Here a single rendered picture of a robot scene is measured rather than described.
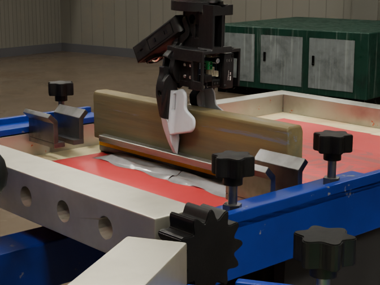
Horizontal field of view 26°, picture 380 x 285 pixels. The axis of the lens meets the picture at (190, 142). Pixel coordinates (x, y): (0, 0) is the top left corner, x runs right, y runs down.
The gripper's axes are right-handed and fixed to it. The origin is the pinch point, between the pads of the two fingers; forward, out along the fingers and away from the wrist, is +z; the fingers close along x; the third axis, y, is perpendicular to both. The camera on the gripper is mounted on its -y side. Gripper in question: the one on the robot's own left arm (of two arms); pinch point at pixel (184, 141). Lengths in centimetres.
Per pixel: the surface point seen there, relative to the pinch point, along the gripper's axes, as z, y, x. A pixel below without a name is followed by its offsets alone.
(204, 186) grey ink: 4.3, 7.8, -3.3
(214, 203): 4.4, 14.0, -7.3
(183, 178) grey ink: 4.3, 3.0, -2.8
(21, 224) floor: 107, -253, 120
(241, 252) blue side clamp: 2.6, 31.4, -20.3
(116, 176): 4.9, -5.4, -8.2
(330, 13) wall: 43, -501, 665
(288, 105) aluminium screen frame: 4, -23, 48
